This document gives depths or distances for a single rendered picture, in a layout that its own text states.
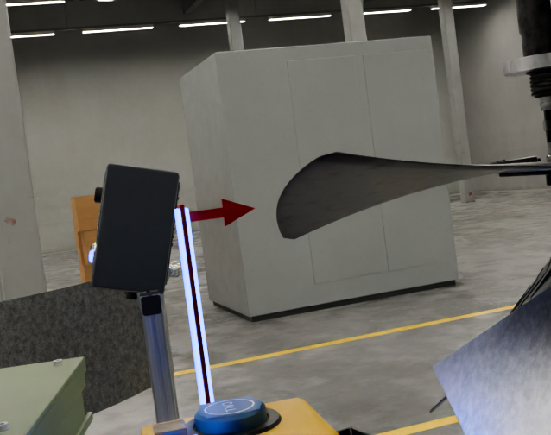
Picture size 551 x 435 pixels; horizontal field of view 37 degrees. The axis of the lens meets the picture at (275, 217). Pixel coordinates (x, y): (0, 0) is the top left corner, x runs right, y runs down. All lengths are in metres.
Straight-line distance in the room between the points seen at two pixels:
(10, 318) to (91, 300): 0.29
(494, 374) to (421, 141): 6.79
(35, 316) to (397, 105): 5.37
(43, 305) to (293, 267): 4.68
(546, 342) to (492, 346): 0.05
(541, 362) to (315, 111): 6.43
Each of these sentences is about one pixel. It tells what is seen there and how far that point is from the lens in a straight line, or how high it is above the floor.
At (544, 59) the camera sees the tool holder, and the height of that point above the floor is 1.28.
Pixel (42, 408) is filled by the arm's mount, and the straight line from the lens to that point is 0.87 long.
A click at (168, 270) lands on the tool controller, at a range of 1.32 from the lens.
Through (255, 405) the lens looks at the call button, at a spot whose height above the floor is 1.08.
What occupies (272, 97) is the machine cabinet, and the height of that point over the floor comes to 1.84.
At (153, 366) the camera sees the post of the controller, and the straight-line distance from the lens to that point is 1.25.
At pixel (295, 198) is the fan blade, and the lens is 0.74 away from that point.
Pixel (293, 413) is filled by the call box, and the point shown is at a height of 1.07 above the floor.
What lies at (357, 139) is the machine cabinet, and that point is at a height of 1.41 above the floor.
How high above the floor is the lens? 1.21
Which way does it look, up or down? 3 degrees down
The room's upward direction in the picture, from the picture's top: 7 degrees counter-clockwise
